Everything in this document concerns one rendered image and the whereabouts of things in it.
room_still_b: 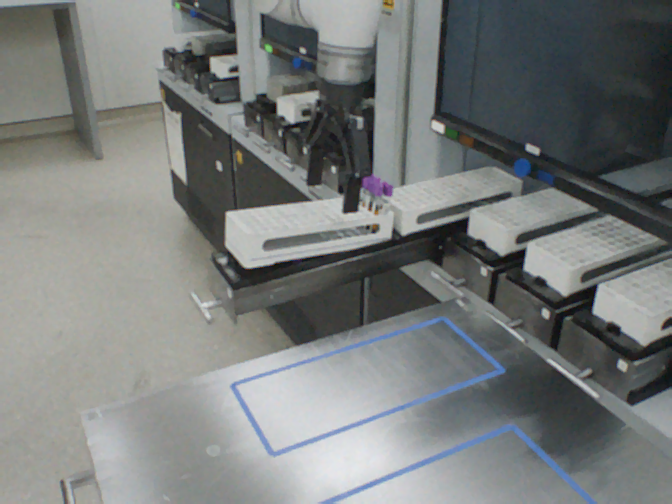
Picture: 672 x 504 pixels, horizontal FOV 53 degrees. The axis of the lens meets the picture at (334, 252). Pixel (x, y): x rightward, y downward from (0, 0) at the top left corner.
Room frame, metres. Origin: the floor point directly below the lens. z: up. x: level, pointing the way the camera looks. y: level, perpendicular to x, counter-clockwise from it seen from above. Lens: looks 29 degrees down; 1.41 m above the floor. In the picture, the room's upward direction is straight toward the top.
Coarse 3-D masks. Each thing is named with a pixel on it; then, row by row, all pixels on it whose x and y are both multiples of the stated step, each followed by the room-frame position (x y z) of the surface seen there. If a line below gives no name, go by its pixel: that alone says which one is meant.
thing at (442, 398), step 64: (384, 320) 0.84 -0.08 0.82; (448, 320) 0.84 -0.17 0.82; (192, 384) 0.70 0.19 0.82; (256, 384) 0.70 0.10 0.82; (320, 384) 0.70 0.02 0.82; (384, 384) 0.70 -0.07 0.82; (448, 384) 0.70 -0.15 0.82; (512, 384) 0.70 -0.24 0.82; (576, 384) 0.70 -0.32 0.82; (128, 448) 0.58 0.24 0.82; (192, 448) 0.58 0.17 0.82; (256, 448) 0.58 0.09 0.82; (320, 448) 0.58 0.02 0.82; (384, 448) 0.58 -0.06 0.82; (448, 448) 0.58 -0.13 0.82; (512, 448) 0.58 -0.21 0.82; (576, 448) 0.58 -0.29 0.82; (640, 448) 0.58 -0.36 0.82
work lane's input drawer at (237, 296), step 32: (448, 224) 1.18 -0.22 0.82; (224, 256) 1.05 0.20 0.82; (320, 256) 1.07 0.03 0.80; (352, 256) 1.07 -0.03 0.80; (384, 256) 1.09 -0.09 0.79; (416, 256) 1.13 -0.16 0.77; (224, 288) 0.99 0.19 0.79; (256, 288) 0.97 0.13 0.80; (288, 288) 1.00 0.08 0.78; (320, 288) 1.03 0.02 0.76
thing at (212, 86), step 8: (208, 72) 2.37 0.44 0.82; (200, 80) 2.37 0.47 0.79; (208, 80) 2.30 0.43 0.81; (216, 80) 2.28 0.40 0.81; (224, 80) 2.29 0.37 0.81; (232, 80) 2.30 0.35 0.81; (208, 88) 2.30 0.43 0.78; (216, 88) 2.26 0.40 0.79; (224, 88) 2.28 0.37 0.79; (232, 88) 2.29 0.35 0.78; (240, 88) 2.30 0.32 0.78; (200, 96) 2.30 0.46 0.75; (208, 96) 2.31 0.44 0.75; (216, 96) 2.26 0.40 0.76
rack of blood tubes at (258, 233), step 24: (240, 216) 1.06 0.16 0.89; (264, 216) 1.07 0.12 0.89; (288, 216) 1.08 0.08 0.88; (312, 216) 1.08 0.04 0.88; (336, 216) 1.09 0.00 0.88; (360, 216) 1.11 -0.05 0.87; (384, 216) 1.11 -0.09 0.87; (240, 240) 1.00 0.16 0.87; (264, 240) 1.00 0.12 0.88; (288, 240) 1.09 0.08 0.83; (312, 240) 1.10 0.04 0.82; (336, 240) 1.07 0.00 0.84; (360, 240) 1.09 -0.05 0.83; (264, 264) 0.99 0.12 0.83
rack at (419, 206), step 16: (464, 176) 1.31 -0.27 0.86; (480, 176) 1.31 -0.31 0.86; (496, 176) 1.31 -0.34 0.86; (512, 176) 1.31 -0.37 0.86; (400, 192) 1.22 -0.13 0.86; (416, 192) 1.24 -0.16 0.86; (432, 192) 1.23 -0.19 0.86; (448, 192) 1.23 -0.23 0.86; (464, 192) 1.22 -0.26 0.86; (480, 192) 1.22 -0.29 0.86; (496, 192) 1.24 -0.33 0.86; (512, 192) 1.26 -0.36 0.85; (400, 208) 1.15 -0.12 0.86; (416, 208) 1.15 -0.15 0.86; (432, 208) 1.17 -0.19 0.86; (448, 208) 1.27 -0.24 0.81; (464, 208) 1.26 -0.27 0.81; (400, 224) 1.14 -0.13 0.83; (416, 224) 1.15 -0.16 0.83; (432, 224) 1.17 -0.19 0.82
